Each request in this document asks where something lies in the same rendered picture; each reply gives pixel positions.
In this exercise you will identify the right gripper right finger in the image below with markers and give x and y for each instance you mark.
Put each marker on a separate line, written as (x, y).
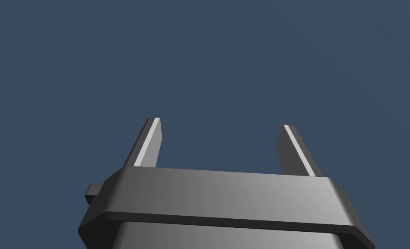
(296, 154)

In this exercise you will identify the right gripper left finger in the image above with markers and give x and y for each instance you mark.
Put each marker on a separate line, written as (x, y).
(148, 147)

